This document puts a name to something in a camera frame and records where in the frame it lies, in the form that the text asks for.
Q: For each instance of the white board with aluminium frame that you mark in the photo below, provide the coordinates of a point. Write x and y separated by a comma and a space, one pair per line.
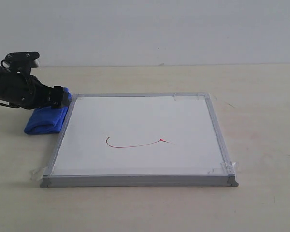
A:
118, 140

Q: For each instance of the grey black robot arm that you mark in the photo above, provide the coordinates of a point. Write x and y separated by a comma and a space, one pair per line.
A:
22, 90

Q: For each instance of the clear tape front left corner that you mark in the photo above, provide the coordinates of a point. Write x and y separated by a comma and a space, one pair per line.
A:
38, 174

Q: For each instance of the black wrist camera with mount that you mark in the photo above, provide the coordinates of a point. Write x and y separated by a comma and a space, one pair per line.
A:
21, 62

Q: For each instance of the clear tape front right corner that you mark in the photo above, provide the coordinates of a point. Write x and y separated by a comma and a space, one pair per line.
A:
225, 168

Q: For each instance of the blue cloth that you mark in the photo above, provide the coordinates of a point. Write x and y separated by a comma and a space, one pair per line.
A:
45, 121

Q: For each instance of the clear tape back left corner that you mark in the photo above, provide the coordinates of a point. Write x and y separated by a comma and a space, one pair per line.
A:
77, 96

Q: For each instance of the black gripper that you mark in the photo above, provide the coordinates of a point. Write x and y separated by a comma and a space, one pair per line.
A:
31, 93

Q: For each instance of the clear tape corner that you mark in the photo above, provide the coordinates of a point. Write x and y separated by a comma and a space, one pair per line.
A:
225, 168
77, 96
38, 174
191, 98

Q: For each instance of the clear tape back right corner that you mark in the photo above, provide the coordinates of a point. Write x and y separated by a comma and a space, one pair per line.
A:
191, 98

